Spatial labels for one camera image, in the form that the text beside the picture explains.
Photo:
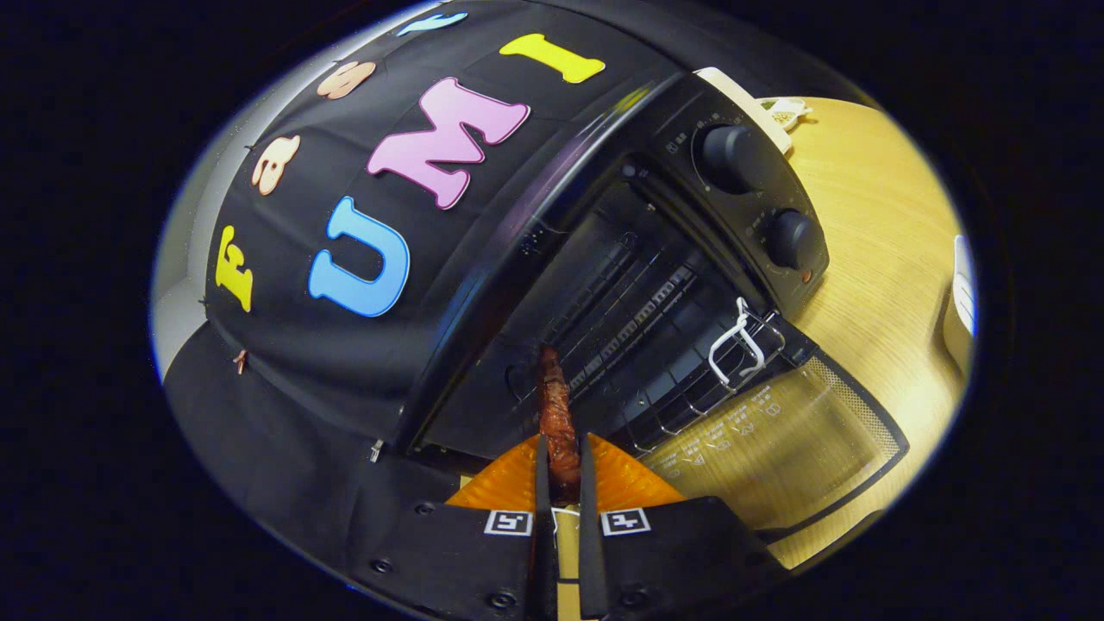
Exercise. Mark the copper cloth clip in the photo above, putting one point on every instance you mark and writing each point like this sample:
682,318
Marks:
240,360

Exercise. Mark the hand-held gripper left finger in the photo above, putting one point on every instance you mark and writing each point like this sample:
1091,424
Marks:
543,535

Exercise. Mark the white food tray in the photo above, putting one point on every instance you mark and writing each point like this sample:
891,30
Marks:
959,302

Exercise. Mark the small white dish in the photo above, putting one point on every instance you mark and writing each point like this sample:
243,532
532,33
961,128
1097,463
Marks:
785,112

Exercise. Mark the red meat slice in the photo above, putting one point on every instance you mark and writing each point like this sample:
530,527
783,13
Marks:
561,431

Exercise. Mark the black toaster oven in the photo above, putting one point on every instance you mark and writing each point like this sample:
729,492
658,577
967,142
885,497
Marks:
742,198

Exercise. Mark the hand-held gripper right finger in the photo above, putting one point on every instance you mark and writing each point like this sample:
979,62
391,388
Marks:
591,535

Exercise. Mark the white pop-up toaster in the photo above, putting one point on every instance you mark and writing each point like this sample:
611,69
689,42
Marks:
733,89

